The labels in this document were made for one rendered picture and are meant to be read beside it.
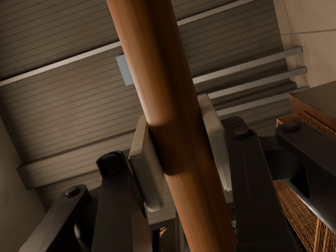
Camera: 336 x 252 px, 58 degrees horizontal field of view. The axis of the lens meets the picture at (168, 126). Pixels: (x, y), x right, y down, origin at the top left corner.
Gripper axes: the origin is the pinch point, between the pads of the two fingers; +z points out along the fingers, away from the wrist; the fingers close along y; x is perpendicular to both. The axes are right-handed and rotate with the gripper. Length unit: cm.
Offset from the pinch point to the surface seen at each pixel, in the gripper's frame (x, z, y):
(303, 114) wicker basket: -61, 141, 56
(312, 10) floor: -21, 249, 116
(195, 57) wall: -39, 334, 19
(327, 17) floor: -27, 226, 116
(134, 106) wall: -71, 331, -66
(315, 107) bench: -55, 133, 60
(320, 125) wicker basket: -61, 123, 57
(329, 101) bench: -56, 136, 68
